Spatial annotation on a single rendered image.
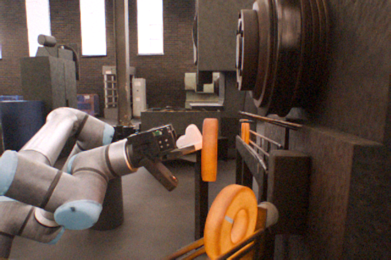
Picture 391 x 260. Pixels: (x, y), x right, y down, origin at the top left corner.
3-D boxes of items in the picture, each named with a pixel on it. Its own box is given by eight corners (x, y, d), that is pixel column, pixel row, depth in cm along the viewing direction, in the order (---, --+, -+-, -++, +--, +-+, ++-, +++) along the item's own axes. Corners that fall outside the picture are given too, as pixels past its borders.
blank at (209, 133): (217, 118, 74) (205, 118, 74) (217, 120, 58) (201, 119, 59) (216, 173, 75) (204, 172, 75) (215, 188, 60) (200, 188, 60)
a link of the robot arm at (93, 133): (28, 220, 137) (88, 107, 114) (60, 230, 144) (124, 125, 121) (16, 243, 123) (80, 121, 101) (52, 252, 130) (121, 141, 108)
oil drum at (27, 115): (59, 157, 406) (54, 99, 392) (33, 166, 347) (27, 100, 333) (24, 155, 410) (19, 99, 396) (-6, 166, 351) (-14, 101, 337)
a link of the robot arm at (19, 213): (-19, 227, 122) (2, 193, 132) (18, 238, 129) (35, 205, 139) (-22, 224, 111) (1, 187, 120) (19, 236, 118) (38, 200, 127)
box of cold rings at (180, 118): (215, 154, 427) (216, 104, 415) (220, 168, 345) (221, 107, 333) (152, 154, 428) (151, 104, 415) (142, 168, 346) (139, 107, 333)
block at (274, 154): (298, 223, 82) (304, 149, 79) (306, 236, 74) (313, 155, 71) (264, 223, 83) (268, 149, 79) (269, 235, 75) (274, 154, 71)
